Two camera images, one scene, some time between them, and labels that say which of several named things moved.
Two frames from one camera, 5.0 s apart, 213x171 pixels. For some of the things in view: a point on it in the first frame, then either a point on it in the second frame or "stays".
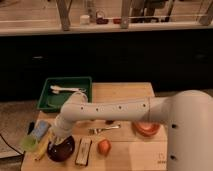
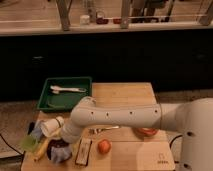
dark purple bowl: [61, 151] stays
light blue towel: [39, 130] -> [60, 154]
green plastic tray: [51, 101] stays
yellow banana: [47, 138] stays
